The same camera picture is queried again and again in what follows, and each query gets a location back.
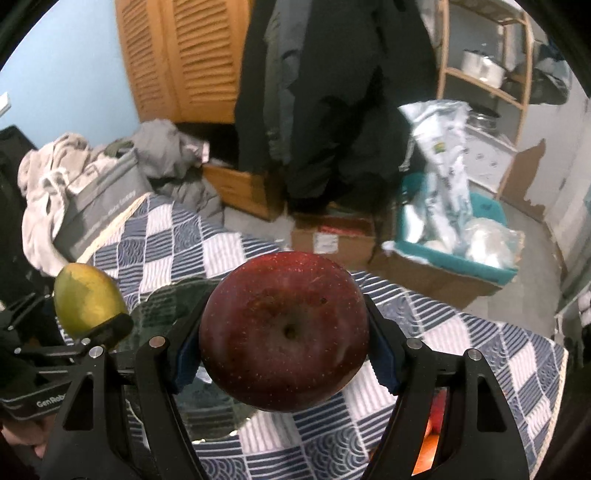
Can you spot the black hanging jacket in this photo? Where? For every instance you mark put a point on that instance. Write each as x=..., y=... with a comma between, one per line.
x=351, y=115

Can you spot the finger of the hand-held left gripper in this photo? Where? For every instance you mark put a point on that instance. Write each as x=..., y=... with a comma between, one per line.
x=27, y=314
x=115, y=328

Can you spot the grey fabric bag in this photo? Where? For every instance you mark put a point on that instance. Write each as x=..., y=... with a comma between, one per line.
x=101, y=203

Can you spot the dark glass bowl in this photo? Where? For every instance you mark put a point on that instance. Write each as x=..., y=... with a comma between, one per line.
x=212, y=415

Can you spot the grey hanging jacket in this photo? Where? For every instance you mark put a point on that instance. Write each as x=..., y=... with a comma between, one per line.
x=279, y=92

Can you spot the white printed plastic bag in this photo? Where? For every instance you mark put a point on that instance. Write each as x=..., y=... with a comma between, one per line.
x=441, y=147

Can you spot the red apple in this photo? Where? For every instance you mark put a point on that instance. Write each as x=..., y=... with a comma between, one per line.
x=284, y=332

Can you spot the wooden shelf rack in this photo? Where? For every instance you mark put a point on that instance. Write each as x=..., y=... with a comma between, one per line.
x=445, y=46

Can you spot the large metal pot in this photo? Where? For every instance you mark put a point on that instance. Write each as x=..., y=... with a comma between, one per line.
x=482, y=67

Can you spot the large cardboard box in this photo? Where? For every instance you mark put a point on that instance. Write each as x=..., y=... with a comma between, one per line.
x=415, y=279

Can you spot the small metal pot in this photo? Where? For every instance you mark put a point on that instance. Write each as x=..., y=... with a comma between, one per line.
x=484, y=120

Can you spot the wooden drawer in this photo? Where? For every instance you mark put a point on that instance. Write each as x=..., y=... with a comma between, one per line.
x=240, y=187

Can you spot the dark hanging cloth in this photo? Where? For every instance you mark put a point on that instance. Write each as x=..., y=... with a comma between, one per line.
x=551, y=74

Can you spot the pink packet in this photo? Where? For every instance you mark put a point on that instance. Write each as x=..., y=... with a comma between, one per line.
x=202, y=150

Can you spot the blue white checkered blanket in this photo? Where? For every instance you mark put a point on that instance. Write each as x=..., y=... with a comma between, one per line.
x=323, y=443

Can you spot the small cardboard box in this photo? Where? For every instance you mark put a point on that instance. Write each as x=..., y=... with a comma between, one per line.
x=332, y=242

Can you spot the beige towel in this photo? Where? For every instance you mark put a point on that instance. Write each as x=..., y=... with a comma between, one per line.
x=44, y=184

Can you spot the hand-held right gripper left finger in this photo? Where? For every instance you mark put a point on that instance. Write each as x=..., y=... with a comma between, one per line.
x=187, y=364

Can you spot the yellow-green mango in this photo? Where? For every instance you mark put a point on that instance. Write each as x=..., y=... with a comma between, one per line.
x=85, y=297

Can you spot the person's left hand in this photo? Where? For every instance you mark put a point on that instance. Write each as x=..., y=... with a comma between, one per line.
x=18, y=434

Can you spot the white drawer cabinet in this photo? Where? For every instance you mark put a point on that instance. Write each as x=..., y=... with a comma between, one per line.
x=487, y=159

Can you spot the grey clothes pile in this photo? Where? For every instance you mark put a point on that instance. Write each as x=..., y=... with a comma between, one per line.
x=166, y=152

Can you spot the wooden louvered wardrobe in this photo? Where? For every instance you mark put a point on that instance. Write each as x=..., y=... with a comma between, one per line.
x=184, y=60

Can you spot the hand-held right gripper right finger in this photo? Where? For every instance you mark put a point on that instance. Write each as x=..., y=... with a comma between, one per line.
x=385, y=360

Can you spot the teal plastic bin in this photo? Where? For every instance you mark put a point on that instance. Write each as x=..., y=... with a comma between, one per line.
x=485, y=270

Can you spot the clear plastic bag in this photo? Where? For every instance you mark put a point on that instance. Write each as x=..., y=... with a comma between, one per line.
x=491, y=242

